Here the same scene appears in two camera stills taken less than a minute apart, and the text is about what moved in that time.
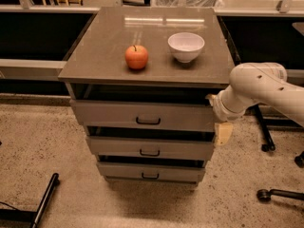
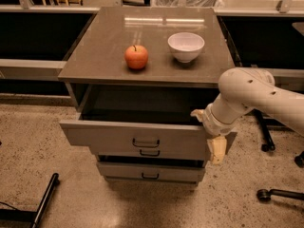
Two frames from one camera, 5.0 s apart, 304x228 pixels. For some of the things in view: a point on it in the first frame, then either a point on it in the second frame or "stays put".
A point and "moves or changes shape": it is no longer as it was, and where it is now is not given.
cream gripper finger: x=212 y=97 -> x=199 y=113
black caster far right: x=299 y=160 stays put
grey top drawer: x=187 y=115 moves or changes shape
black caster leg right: x=264 y=195 stays put
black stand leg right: x=269 y=145 stays put
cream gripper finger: x=222 y=132 -> x=218 y=147
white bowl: x=186 y=47 stays put
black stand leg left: x=34 y=216 stays put
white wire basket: x=188 y=1 stays put
